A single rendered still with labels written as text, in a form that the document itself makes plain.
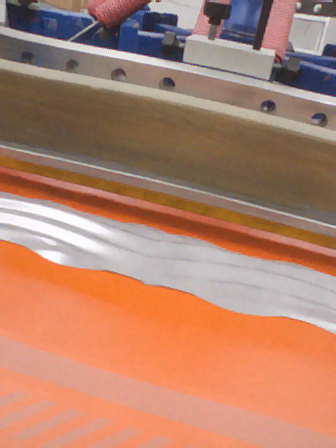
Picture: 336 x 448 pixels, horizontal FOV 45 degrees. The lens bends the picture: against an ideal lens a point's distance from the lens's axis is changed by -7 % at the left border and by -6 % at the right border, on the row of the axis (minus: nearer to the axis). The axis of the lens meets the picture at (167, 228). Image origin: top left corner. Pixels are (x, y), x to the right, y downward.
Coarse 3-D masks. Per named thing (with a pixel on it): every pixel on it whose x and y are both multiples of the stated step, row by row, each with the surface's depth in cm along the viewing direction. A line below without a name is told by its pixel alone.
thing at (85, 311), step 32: (32, 192) 37; (64, 192) 38; (96, 192) 39; (160, 224) 36; (0, 256) 29; (32, 256) 30; (0, 288) 26; (32, 288) 27; (64, 288) 27; (96, 288) 28; (128, 288) 29; (0, 320) 24; (32, 320) 24; (64, 320) 25; (96, 320) 25; (96, 352) 23
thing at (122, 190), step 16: (0, 160) 39; (48, 176) 39; (64, 176) 38; (80, 176) 38; (112, 192) 38; (128, 192) 38; (144, 192) 37; (176, 208) 37; (192, 208) 37; (208, 208) 37; (240, 224) 37; (256, 224) 36; (272, 224) 36; (304, 240) 36; (320, 240) 36
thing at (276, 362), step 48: (240, 240) 36; (288, 240) 37; (144, 288) 29; (144, 336) 25; (192, 336) 26; (240, 336) 26; (288, 336) 27; (192, 384) 22; (240, 384) 23; (288, 384) 23
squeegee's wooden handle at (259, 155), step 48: (0, 96) 34; (48, 96) 34; (96, 96) 33; (144, 96) 32; (48, 144) 36; (96, 144) 35; (144, 144) 34; (192, 144) 33; (240, 144) 32; (288, 144) 31; (240, 192) 34; (288, 192) 33
